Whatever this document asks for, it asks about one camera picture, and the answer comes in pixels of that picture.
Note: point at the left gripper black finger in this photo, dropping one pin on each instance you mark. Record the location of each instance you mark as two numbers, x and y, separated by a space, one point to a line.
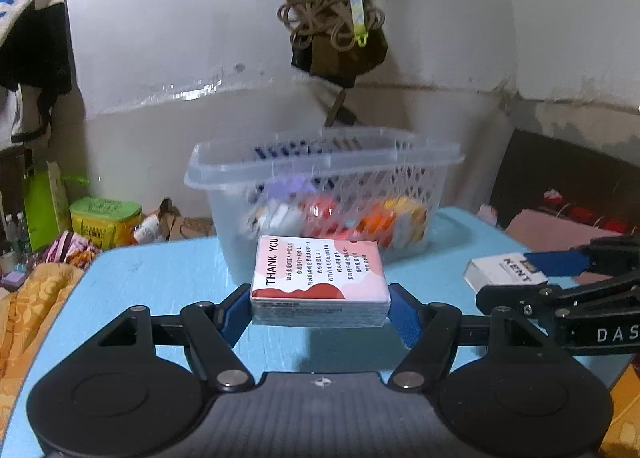
532 300

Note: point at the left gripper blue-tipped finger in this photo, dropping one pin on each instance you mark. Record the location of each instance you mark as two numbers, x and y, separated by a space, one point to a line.
570 263

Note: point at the dark wooden headboard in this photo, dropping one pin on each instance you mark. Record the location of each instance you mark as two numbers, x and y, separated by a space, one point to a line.
568 181

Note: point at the pink thank you card box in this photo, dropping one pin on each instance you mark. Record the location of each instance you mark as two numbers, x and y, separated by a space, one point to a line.
318 283

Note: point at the cardboard box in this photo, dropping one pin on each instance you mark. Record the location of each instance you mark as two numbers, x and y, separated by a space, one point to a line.
185 228

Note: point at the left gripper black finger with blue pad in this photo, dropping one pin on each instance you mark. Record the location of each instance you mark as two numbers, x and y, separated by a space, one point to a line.
141 383
497 382

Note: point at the orange patterned blanket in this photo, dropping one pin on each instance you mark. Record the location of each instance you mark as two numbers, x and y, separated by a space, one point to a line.
27 315

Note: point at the red cigarette box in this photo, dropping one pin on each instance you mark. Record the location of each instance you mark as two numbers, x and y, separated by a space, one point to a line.
320 218

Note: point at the yellow green tin box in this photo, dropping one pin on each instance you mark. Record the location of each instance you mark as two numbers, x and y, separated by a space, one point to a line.
107 223

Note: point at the black hanging garment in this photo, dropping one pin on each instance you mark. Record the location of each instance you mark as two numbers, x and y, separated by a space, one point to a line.
35 55

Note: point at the floral pink cloth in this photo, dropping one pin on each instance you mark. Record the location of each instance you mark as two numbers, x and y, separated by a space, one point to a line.
71 249

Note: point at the clear plastic basket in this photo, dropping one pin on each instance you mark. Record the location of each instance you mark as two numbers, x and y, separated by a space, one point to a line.
353 165

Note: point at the white Kent cigarette pack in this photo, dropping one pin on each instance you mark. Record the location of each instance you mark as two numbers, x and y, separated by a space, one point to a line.
503 269

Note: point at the plastic water bottle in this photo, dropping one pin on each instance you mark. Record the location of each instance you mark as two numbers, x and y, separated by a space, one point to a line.
23 232

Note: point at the purple white small box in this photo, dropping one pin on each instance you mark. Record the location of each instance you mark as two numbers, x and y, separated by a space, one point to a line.
283 188

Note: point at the green paper bag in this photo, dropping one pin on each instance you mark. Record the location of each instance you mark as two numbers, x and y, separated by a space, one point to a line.
46 206

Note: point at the white bandage roll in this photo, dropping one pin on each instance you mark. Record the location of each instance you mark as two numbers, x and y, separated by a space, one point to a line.
274 218

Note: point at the dark brown hanging bag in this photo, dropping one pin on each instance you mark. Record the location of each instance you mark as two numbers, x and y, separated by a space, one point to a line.
324 42

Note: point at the pink bed sheet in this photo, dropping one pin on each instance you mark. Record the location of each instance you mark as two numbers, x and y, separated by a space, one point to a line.
540 231

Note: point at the white tube bottle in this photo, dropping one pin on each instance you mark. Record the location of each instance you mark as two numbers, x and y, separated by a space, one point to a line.
148 231

